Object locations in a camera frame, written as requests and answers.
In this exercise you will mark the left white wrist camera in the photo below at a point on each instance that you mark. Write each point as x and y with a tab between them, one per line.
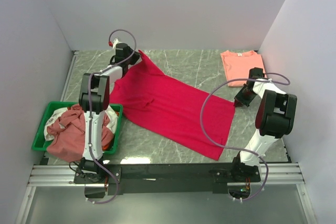
116	44

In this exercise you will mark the folded salmon pink t shirt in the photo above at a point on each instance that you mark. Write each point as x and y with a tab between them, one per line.
238	64

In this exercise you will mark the orange garment in basket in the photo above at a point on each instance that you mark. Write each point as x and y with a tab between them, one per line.
106	147

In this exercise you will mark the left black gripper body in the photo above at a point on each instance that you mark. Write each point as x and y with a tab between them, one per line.
133	60

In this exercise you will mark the green plastic laundry basket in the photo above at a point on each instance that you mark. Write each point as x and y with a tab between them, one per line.
39	142

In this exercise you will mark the aluminium extrusion rail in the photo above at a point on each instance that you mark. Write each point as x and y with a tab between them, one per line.
61	175

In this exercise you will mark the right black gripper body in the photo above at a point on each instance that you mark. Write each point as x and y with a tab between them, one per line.
245	96

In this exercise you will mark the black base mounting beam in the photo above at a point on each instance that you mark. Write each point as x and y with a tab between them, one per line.
130	186

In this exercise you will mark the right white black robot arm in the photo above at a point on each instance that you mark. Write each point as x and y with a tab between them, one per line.
274	119

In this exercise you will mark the dusty pink crumpled shirt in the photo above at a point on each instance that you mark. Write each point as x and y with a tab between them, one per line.
68	150

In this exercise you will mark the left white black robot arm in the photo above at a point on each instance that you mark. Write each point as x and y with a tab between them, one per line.
94	101

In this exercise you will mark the white crumpled shirt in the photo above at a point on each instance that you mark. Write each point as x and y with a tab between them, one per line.
70	122

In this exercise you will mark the magenta red t shirt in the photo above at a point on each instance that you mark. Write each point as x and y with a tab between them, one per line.
173	109

